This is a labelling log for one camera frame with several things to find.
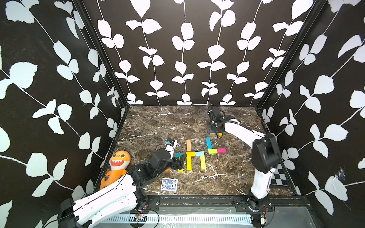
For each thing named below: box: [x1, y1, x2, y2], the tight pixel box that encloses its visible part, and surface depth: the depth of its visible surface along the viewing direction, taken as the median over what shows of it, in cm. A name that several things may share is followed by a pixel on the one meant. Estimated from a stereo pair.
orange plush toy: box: [100, 150, 131, 190], surface depth 83 cm
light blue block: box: [195, 151, 205, 157], surface depth 95 cm
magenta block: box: [217, 147, 227, 153], surface depth 97 cm
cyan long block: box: [205, 137, 213, 150], surface depth 100 cm
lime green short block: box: [207, 148, 218, 154], surface depth 95 cm
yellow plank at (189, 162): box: [186, 154, 193, 171], surface depth 91 cm
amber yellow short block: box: [186, 151, 196, 160], surface depth 93 cm
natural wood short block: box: [186, 139, 192, 152], surface depth 97 cm
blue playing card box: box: [160, 177, 179, 192], surface depth 80 cm
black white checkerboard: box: [268, 163, 290, 189], surface depth 82 cm
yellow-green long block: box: [200, 155, 207, 171], surface depth 90 cm
